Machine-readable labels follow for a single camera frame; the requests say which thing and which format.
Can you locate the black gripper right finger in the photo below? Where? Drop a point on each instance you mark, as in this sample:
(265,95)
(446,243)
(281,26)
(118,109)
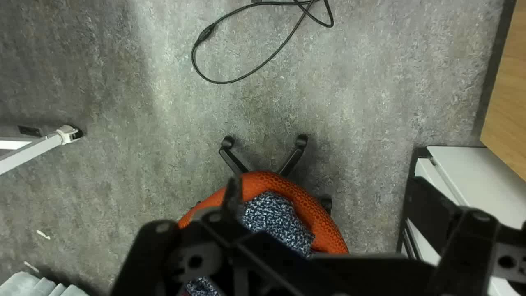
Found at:
(465,241)

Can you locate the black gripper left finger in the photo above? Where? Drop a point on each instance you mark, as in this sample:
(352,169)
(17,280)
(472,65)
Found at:
(230,241)

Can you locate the white refrigerator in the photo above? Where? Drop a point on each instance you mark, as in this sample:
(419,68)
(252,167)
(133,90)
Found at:
(482,175)

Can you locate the orange mesh office chair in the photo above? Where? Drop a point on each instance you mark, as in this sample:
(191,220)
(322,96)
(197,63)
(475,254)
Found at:
(306,208)

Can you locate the wooden base cabinet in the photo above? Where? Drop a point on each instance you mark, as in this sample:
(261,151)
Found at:
(511,100)

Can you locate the small white floor scrap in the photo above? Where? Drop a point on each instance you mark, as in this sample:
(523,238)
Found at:
(43,234)
(31,267)

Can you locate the pale grey ribbed object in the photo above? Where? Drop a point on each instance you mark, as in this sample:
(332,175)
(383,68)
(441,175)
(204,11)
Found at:
(26,285)

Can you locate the white metal frame leg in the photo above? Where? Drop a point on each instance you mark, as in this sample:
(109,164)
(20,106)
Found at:
(33,149)

